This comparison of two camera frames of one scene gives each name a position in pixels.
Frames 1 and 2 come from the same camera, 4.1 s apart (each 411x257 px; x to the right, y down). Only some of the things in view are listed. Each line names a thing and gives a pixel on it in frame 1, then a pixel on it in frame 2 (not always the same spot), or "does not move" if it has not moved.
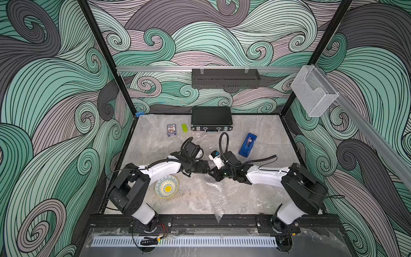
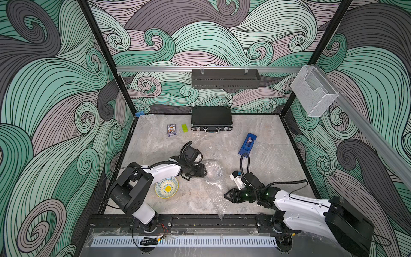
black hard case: [211, 119] does not move
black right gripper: [216, 175] → [234, 195]
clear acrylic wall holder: [314, 90] does not move
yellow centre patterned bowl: [167, 187] does not move
